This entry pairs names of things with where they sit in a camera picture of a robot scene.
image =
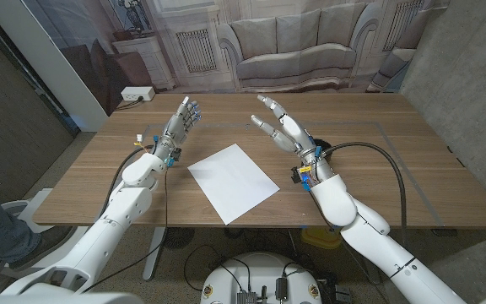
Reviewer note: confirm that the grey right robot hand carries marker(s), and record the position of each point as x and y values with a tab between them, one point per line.
295	135

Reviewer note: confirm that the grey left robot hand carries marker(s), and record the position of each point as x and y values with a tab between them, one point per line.
175	131

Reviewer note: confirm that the white paper sheet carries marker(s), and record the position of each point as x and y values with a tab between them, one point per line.
232	183

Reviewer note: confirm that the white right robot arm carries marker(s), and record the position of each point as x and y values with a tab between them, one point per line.
374	245

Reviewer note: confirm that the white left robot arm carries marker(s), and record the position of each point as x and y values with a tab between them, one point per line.
108	228

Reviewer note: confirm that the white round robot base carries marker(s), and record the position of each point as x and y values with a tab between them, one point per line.
260	270

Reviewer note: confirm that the black mug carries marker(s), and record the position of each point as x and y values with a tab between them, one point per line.
322	142

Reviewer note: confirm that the white power strip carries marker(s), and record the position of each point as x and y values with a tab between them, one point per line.
137	93

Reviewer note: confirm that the printed living room backdrop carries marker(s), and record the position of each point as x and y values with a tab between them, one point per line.
293	46

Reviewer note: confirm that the yellow object under table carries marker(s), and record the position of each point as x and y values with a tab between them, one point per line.
321	238

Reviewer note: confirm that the round black floor fan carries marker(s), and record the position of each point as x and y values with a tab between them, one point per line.
178	237

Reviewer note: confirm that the white table leg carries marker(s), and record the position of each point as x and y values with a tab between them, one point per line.
153	253

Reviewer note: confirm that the white chair base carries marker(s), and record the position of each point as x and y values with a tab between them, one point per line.
36	211

